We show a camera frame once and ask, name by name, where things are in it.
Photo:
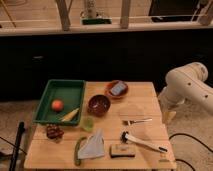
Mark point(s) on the yellow corn cob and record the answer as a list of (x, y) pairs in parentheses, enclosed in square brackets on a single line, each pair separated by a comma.
[(70, 115)]

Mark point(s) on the blue sponge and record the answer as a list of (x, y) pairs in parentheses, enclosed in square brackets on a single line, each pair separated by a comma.
[(118, 88)]

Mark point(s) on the dark brown bowl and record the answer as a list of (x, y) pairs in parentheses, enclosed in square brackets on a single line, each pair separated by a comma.
[(99, 105)]

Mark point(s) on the green plastic tray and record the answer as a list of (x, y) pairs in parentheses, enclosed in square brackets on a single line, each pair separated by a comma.
[(71, 92)]

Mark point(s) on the green base stand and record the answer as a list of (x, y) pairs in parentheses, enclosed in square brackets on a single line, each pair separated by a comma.
[(96, 21)]

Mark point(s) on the black tripod leg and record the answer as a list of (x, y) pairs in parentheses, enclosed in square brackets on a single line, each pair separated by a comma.
[(16, 148)]

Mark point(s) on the orange plate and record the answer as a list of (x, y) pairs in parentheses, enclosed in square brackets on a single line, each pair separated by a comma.
[(110, 85)]

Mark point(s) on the silver metal fork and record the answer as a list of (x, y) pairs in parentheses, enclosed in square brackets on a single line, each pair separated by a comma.
[(130, 122)]

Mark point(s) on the brown pine cone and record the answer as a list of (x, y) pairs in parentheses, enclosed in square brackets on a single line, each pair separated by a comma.
[(54, 132)]

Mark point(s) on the brown block eraser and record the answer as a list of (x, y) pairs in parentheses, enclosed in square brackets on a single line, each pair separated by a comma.
[(122, 150)]

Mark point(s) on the grey folded cloth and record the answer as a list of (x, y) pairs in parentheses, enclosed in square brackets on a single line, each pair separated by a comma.
[(93, 148)]

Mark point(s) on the orange tomato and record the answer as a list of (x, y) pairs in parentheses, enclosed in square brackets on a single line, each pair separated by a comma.
[(57, 105)]

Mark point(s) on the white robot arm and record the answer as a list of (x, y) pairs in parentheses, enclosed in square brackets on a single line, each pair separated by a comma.
[(185, 82)]

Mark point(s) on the green plastic cup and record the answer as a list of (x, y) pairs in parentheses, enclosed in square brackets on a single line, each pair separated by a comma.
[(88, 123)]

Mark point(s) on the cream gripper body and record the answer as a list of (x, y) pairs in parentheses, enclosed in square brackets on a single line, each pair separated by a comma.
[(168, 115)]

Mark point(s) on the white handled brush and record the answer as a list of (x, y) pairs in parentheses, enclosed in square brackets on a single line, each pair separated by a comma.
[(126, 136)]

